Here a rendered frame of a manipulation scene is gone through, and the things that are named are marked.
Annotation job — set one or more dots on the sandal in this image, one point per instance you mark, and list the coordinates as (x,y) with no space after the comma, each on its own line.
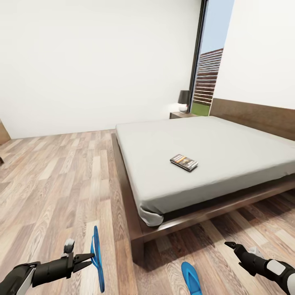
(191,278)
(96,260)

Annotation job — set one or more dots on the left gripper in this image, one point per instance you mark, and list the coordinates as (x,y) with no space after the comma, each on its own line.
(63,267)

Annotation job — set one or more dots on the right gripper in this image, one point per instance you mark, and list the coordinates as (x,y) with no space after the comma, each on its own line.
(247,259)

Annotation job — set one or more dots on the hardback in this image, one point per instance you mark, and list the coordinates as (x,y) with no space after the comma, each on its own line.
(184,162)

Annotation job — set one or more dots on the bed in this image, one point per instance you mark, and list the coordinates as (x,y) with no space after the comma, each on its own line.
(245,153)

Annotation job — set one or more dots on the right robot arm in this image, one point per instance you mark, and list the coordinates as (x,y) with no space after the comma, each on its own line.
(254,262)

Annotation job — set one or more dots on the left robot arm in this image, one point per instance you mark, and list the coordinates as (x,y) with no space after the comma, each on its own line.
(19,280)

